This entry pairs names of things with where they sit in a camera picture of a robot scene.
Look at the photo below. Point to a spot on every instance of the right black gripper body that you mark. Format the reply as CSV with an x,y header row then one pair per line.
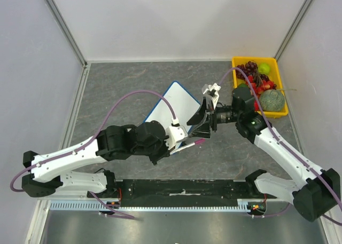
x,y
211,118

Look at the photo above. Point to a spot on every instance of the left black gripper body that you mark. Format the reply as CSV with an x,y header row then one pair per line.
x,y
160,152

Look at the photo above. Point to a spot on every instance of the white marker pen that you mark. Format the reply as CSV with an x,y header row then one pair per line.
x,y
182,148

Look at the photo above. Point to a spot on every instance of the magenta marker cap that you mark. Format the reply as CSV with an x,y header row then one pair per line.
x,y
200,141

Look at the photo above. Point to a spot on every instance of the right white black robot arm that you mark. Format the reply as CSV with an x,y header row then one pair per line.
x,y
312,190

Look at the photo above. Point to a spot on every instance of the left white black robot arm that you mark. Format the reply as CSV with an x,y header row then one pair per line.
x,y
56,173

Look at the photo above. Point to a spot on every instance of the blue framed whiteboard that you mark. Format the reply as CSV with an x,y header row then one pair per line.
x,y
183,103

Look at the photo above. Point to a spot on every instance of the dark green lime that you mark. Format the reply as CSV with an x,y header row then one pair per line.
x,y
243,85

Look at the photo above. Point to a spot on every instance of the red cherry cluster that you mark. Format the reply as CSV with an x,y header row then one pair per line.
x,y
259,89

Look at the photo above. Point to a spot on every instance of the netted green melon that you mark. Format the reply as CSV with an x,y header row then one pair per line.
x,y
272,101

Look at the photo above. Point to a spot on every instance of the dark red grape bunch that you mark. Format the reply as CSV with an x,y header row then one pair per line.
x,y
249,68

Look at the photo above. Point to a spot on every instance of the light green apple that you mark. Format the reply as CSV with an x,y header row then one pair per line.
x,y
264,68

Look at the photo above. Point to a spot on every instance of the yellow plastic bin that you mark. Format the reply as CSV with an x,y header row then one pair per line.
x,y
274,76

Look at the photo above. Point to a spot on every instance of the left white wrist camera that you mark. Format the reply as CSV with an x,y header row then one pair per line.
x,y
175,133

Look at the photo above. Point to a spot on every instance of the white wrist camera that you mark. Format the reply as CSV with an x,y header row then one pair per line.
x,y
175,133
211,93

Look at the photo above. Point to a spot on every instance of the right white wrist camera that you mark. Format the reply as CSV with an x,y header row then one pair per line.
x,y
211,93

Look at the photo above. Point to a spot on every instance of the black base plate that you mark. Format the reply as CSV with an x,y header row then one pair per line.
x,y
179,193

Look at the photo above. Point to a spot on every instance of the right aluminium frame post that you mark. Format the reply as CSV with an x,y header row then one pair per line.
x,y
293,28

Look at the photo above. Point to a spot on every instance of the aluminium frame post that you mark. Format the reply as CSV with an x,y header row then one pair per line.
x,y
293,28
66,31

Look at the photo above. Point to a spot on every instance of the left aluminium frame post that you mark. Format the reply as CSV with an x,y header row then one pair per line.
x,y
66,31

